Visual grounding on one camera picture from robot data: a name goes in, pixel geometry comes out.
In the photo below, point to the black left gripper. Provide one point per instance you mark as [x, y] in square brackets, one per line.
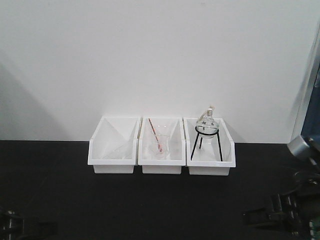
[14, 226]

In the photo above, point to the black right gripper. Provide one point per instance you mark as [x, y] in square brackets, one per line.
[288, 213]

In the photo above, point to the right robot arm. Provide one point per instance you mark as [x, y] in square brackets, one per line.
[307, 183]

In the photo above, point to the blue pegboard drying rack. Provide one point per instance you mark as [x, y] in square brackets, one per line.
[307, 120]

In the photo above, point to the white bin right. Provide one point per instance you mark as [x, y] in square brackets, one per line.
[210, 168]

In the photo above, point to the white bin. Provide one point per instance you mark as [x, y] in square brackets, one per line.
[210, 168]
[176, 159]
[113, 147]

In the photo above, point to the glass alcohol lamp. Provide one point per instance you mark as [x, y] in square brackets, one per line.
[206, 126]

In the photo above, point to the white bin left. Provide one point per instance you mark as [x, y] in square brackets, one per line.
[113, 147]

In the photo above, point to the red stirring rod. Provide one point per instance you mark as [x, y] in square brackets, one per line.
[159, 146]

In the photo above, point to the glass beaker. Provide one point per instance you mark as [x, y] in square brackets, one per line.
[155, 154]

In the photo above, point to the white bin middle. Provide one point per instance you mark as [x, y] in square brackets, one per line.
[176, 159]

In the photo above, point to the black wire tripod stand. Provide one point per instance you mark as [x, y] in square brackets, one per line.
[207, 149]

